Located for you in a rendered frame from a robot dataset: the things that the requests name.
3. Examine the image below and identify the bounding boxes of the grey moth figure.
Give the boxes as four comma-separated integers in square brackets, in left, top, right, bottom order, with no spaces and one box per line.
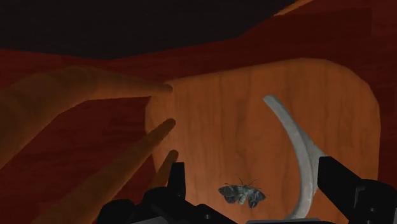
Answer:
[218,177,269,209]

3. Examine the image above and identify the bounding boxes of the grey curved crescent piece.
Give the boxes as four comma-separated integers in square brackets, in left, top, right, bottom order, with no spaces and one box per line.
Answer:
[262,94,328,221]

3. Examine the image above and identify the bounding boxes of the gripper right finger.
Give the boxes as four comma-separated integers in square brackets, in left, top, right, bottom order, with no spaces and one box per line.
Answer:
[317,156,397,224]

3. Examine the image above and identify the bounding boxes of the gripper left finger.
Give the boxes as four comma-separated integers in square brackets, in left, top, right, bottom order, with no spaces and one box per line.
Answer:
[95,161,237,224]

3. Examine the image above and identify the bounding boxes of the orange wooden chair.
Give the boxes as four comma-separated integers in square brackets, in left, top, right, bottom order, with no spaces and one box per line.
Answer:
[0,57,382,224]

